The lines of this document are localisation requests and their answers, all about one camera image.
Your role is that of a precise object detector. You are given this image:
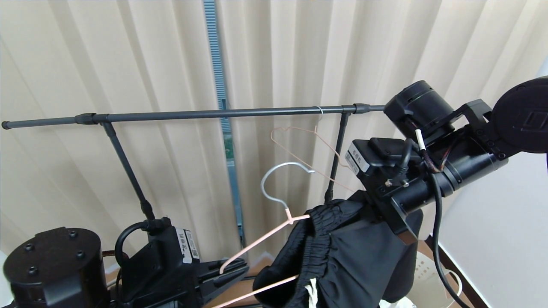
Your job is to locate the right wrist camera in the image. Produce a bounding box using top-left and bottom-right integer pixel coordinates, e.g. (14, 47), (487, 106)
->
(345, 138), (423, 189)

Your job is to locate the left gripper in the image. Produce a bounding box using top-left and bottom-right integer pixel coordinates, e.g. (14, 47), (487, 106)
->
(116, 258), (250, 308)

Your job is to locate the black clothes rack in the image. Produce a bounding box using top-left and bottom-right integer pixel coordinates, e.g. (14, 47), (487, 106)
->
(1, 103), (386, 240)

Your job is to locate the pink clothes hanger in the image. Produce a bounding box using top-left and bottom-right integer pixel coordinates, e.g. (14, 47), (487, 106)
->
(271, 106), (364, 192)
(212, 162), (316, 308)

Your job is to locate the white laundry basket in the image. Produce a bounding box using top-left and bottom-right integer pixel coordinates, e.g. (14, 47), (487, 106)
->
(411, 252), (464, 308)

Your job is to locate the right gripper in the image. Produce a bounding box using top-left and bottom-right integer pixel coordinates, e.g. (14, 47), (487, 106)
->
(372, 147), (510, 245)

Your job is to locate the black garment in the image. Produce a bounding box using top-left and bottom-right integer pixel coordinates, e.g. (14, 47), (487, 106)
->
(253, 190), (424, 308)

